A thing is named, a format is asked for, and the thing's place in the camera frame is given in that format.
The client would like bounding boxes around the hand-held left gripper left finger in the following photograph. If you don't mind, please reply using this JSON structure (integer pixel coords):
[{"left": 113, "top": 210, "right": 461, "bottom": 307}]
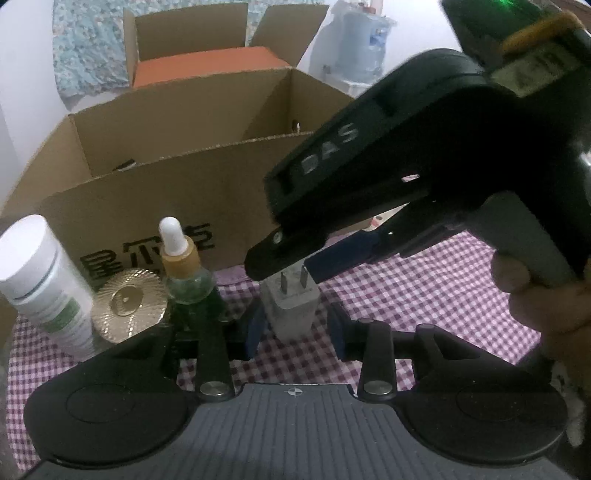
[{"left": 111, "top": 307, "right": 265, "bottom": 401}]

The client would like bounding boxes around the purple checked cloth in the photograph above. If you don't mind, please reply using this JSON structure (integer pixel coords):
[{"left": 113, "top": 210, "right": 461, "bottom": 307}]
[{"left": 7, "top": 228, "right": 546, "bottom": 462}]

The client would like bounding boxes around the gold lid jar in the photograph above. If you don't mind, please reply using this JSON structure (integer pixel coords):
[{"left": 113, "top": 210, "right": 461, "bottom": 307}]
[{"left": 91, "top": 271, "right": 169, "bottom": 344}]

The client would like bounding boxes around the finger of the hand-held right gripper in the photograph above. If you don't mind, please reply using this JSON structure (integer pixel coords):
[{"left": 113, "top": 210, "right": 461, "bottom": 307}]
[
  {"left": 305, "top": 198, "right": 462, "bottom": 283},
  {"left": 244, "top": 228, "right": 334, "bottom": 281}
]

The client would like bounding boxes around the white plastic bottle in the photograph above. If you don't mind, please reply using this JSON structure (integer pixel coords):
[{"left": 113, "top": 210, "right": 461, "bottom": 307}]
[{"left": 0, "top": 215, "right": 95, "bottom": 361}]

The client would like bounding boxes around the large open cardboard box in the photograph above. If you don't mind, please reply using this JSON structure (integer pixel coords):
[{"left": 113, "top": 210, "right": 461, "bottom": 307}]
[{"left": 122, "top": 2, "right": 331, "bottom": 88}]

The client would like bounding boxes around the white charger plug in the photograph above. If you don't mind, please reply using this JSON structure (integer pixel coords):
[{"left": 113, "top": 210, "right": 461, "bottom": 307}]
[{"left": 262, "top": 265, "right": 320, "bottom": 342}]

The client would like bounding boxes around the person's right hand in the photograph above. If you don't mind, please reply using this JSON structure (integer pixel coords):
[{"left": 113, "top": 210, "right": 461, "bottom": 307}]
[{"left": 492, "top": 251, "right": 591, "bottom": 358}]

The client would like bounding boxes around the brown cardboard box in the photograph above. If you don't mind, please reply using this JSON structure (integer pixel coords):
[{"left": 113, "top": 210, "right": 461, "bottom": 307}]
[{"left": 0, "top": 67, "right": 370, "bottom": 324}]

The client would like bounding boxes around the floral wall cloth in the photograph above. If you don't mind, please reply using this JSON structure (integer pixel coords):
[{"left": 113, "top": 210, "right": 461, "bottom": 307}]
[{"left": 51, "top": 0, "right": 273, "bottom": 100}]

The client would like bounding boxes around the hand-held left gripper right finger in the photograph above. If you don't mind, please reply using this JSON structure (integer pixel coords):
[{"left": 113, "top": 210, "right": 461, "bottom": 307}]
[{"left": 330, "top": 307, "right": 509, "bottom": 401}]

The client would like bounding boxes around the orange box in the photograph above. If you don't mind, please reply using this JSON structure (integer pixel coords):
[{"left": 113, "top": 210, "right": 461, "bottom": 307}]
[{"left": 133, "top": 46, "right": 291, "bottom": 88}]

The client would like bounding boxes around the white water dispenser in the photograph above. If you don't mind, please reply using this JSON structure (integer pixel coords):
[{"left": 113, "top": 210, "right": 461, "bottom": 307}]
[{"left": 342, "top": 78, "right": 370, "bottom": 99}]

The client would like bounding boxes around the green dropper bottle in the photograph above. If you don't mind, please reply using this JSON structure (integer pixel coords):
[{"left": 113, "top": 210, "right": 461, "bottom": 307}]
[{"left": 158, "top": 216, "right": 225, "bottom": 324}]

